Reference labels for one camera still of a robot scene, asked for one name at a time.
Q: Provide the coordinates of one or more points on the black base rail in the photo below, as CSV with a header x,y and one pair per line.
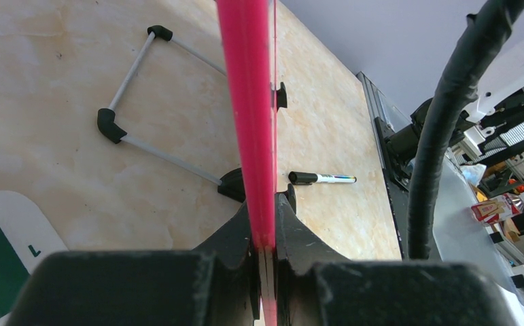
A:
x,y
396,139

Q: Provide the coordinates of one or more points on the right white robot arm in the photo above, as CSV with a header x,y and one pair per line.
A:
x,y
503,77

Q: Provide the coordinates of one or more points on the green white chess mat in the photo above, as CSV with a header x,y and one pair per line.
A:
x,y
26,238

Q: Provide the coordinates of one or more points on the black whiteboard stand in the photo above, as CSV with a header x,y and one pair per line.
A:
x,y
174,104

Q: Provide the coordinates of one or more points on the black marker pen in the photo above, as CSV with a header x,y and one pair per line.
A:
x,y
301,178

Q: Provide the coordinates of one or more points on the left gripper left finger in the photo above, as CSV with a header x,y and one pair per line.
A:
x,y
227,287

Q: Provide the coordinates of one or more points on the pink framed whiteboard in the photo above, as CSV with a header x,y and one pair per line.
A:
x,y
245,35

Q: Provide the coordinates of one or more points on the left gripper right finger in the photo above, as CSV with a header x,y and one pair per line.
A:
x,y
302,293

